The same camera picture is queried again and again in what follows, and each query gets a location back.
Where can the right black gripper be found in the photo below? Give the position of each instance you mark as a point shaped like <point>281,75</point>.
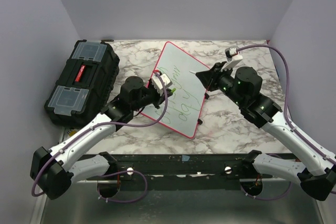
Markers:
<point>209,78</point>

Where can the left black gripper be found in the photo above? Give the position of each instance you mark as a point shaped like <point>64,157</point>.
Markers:
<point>160,98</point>

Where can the pink-framed whiteboard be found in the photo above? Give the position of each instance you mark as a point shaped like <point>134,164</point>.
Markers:
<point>186,103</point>

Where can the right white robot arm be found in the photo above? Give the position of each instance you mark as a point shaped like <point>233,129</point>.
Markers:
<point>314,173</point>

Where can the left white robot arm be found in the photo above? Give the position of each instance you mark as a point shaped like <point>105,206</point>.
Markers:
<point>56,169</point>

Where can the black plastic toolbox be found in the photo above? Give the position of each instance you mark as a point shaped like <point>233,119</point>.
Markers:
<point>84,85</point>

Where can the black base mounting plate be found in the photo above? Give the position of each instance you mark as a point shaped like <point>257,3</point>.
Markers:
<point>188,172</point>

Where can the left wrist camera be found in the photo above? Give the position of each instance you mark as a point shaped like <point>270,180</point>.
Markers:
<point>161,82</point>

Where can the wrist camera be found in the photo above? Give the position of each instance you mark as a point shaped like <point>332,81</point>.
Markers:
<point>233,58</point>
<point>161,82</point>

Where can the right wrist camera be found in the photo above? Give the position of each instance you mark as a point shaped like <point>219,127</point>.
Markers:
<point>233,58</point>

